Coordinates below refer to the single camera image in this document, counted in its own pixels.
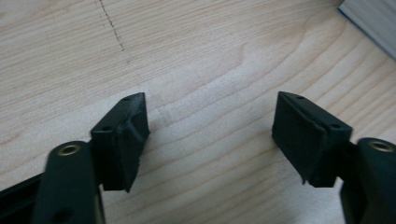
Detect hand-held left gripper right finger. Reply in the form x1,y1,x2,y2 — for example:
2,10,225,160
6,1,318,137
271,91,354,189

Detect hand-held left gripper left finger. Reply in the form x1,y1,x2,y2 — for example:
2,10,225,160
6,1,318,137
90,91,151,193

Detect grey ribbed board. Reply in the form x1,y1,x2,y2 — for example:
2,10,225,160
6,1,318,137
336,0,396,62

